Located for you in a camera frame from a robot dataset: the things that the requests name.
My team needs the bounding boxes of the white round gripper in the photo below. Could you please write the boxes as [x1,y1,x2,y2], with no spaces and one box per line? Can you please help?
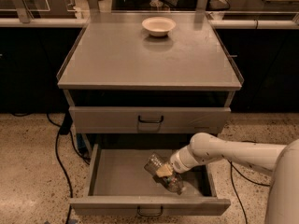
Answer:
[156,147,199,177]

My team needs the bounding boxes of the clear plastic water bottle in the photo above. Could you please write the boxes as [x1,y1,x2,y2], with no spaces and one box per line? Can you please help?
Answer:
[144,152,185,195]

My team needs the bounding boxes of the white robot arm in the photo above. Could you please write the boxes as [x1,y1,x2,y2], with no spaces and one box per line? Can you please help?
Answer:
[156,133,299,224]

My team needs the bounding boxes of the open lower grey drawer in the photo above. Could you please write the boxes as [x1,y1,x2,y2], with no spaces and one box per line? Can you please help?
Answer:
[70,147,231,216]

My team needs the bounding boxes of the grey drawer cabinet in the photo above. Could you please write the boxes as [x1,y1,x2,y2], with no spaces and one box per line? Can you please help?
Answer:
[56,11,244,156]

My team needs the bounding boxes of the closed upper grey drawer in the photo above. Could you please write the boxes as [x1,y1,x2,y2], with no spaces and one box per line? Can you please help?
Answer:
[69,106,231,133]

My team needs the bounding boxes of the white paper bowl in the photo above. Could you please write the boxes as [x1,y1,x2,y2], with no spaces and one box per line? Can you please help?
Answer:
[142,17,176,37]

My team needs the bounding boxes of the black lower drawer handle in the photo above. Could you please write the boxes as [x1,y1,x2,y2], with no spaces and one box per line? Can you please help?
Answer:
[136,206,164,217]

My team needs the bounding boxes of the black drawer handle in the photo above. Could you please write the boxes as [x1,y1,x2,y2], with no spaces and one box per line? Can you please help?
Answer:
[137,116,164,124]
[136,206,164,217]

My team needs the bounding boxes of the black upper drawer handle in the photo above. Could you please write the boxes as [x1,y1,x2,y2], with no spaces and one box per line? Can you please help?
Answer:
[137,116,164,124]

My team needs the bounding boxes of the black floor cable right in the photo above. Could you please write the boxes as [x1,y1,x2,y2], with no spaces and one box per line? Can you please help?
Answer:
[228,139,271,224]

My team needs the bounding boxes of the black floor cable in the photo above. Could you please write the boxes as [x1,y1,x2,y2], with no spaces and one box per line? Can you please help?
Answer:
[10,111,92,224]
[228,139,271,224]

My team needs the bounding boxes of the black floor cable left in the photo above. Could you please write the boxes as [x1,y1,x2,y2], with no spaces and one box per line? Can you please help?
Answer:
[10,111,92,224]

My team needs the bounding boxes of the white horizontal rail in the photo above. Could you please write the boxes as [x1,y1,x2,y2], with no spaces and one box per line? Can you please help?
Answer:
[0,18,299,30]

